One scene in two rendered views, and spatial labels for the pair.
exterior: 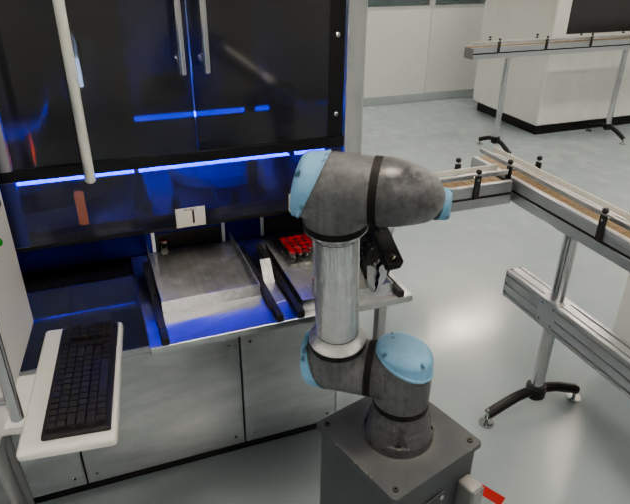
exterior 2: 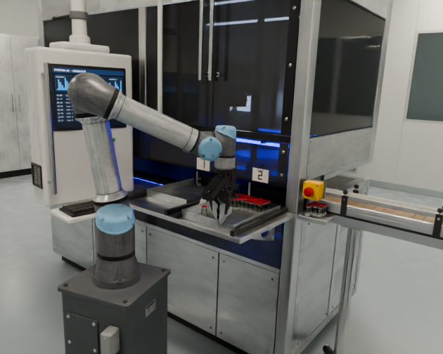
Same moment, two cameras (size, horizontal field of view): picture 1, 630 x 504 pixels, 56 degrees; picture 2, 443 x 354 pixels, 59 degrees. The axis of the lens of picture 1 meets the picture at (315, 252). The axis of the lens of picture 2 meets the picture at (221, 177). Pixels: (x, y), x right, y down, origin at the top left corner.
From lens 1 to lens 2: 152 cm
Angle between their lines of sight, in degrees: 56
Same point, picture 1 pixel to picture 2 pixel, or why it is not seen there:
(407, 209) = (72, 95)
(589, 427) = not seen: outside the picture
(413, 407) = (99, 247)
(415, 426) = (101, 264)
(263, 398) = (228, 310)
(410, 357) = (106, 213)
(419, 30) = not seen: outside the picture
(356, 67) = (300, 88)
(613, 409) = not seen: outside the picture
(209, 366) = (202, 265)
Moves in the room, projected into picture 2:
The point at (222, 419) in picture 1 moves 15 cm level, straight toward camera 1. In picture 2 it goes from (205, 308) to (183, 318)
